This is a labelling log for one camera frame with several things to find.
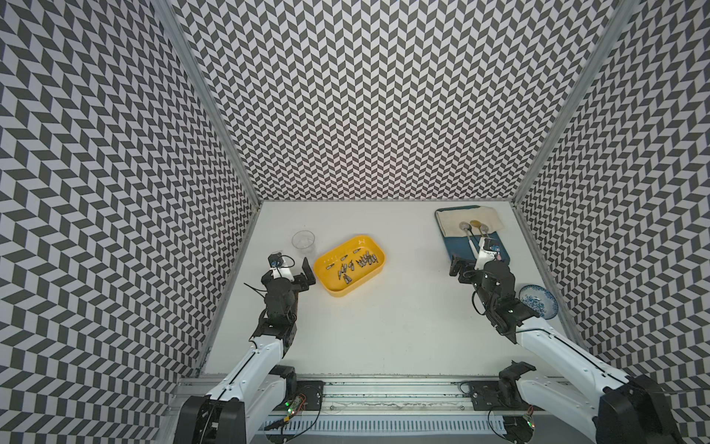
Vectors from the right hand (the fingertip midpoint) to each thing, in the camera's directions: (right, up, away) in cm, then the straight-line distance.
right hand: (467, 258), depth 83 cm
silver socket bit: (-31, -2, +18) cm, 36 cm away
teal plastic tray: (+5, +2, +21) cm, 21 cm away
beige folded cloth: (+2, +12, +26) cm, 28 cm away
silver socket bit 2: (-44, -4, +14) cm, 46 cm away
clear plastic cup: (-54, +4, +18) cm, 57 cm away
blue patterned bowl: (+26, -15, +5) cm, 31 cm away
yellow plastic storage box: (-39, -5, +15) cm, 42 cm away
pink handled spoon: (+16, +9, +24) cm, 30 cm away
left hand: (-54, -2, +1) cm, 54 cm away
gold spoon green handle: (+14, +10, +28) cm, 33 cm away
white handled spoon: (+9, +10, +25) cm, 28 cm away
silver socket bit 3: (-38, -9, +13) cm, 41 cm away
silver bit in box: (-39, -2, +16) cm, 42 cm away
